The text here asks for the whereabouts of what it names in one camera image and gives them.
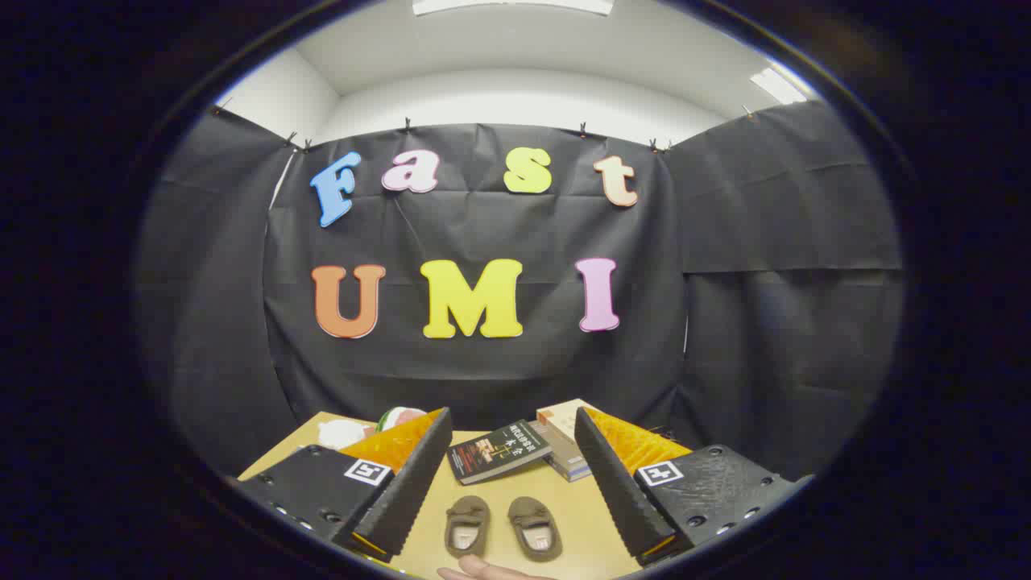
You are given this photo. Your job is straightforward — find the grey cover book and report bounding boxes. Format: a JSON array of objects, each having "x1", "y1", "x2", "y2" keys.
[{"x1": 528, "y1": 420, "x2": 582, "y2": 468}]

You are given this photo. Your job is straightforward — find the white plush toy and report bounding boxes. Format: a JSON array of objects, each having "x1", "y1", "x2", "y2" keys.
[{"x1": 317, "y1": 419, "x2": 376, "y2": 451}]

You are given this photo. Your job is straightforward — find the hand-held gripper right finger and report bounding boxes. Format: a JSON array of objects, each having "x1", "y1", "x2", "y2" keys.
[{"x1": 573, "y1": 406, "x2": 814, "y2": 567}]

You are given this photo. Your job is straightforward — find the watermelon slice plush toy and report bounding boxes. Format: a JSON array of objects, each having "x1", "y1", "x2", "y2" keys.
[{"x1": 377, "y1": 407, "x2": 429, "y2": 433}]

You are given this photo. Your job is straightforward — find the black cover book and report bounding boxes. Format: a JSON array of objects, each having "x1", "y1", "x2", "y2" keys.
[{"x1": 447, "y1": 419, "x2": 553, "y2": 486}]

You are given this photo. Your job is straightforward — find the brown fuzzy shoe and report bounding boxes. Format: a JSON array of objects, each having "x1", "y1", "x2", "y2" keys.
[
  {"x1": 507, "y1": 496, "x2": 563, "y2": 562},
  {"x1": 445, "y1": 495, "x2": 491, "y2": 559}
]

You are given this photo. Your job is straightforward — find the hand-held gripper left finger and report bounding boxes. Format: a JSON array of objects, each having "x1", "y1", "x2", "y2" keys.
[{"x1": 234, "y1": 407, "x2": 453, "y2": 563}]

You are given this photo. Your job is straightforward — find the blue spine book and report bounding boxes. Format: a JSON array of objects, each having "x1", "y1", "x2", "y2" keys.
[{"x1": 541, "y1": 447, "x2": 594, "y2": 483}]

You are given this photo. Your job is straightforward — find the ceiling light panel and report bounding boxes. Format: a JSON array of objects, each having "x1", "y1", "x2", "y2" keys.
[
  {"x1": 412, "y1": 0, "x2": 615, "y2": 17},
  {"x1": 750, "y1": 67, "x2": 809, "y2": 106}
]

